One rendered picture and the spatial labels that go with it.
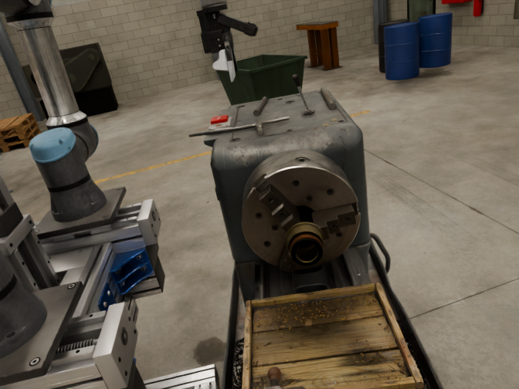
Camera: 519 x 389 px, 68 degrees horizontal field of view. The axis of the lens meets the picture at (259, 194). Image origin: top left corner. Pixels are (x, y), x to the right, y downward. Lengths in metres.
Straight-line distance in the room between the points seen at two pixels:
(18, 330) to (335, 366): 0.62
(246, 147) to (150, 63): 9.90
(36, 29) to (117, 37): 9.72
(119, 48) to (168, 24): 1.38
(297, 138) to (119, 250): 0.62
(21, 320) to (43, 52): 0.74
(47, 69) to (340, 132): 0.83
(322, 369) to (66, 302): 0.54
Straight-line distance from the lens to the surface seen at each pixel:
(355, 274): 1.17
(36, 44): 1.26
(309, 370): 0.92
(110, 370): 0.79
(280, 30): 11.54
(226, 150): 1.13
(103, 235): 1.21
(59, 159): 1.15
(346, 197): 1.01
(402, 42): 7.41
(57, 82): 1.27
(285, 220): 0.94
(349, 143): 1.13
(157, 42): 10.95
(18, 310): 0.80
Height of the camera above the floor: 1.60
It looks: 26 degrees down
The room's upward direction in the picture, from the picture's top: 11 degrees counter-clockwise
